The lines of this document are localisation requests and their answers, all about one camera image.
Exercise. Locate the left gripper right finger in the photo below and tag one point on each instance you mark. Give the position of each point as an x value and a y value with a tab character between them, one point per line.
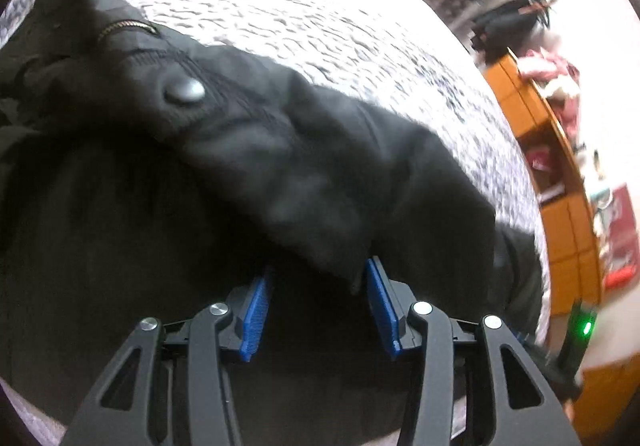
513	387

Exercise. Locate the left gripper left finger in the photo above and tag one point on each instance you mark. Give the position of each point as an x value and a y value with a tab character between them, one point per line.
168	383

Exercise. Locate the black pants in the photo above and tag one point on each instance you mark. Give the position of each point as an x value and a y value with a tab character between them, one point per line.
144	173

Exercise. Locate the orange wooden cabinet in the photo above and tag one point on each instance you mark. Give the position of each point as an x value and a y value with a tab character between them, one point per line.
592	237

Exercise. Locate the pink clothes pile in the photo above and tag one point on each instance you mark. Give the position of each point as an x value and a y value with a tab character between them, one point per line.
558	81

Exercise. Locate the grey quilted bedspread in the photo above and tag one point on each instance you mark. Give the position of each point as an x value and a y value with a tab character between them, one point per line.
397	55

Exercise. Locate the black clothes on rack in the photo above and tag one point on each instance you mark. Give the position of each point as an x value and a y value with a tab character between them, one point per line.
507	27

